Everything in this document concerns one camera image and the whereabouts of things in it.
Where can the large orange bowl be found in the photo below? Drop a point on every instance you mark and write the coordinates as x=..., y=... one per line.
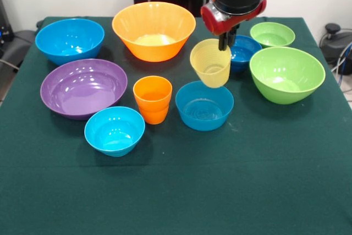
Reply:
x=154, y=23

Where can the large blue bowl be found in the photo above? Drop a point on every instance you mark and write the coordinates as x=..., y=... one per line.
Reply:
x=68, y=39

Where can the small light blue bowl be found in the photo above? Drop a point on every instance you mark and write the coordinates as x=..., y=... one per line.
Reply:
x=114, y=133

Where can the small green bowl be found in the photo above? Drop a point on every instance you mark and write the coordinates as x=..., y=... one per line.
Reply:
x=272, y=37

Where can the black electronic device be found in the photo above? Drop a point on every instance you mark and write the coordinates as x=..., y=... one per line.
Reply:
x=5, y=31

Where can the purple bowl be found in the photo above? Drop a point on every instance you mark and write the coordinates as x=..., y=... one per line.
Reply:
x=82, y=89

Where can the small dark blue bowl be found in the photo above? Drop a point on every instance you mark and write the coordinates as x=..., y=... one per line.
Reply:
x=244, y=53

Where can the orange cup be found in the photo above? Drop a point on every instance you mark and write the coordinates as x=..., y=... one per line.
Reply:
x=152, y=108

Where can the dark green tablecloth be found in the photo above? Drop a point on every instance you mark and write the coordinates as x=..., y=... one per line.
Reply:
x=192, y=177

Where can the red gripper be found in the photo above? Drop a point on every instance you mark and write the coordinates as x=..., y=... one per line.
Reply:
x=213, y=21

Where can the large green bowl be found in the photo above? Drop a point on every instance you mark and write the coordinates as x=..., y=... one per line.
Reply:
x=286, y=75

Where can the yellow cup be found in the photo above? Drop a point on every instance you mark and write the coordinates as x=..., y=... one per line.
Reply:
x=210, y=64

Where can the translucent blue ridged bowl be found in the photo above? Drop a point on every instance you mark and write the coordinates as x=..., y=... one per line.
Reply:
x=204, y=116

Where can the dark grey seat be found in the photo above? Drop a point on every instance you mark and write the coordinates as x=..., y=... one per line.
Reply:
x=22, y=42

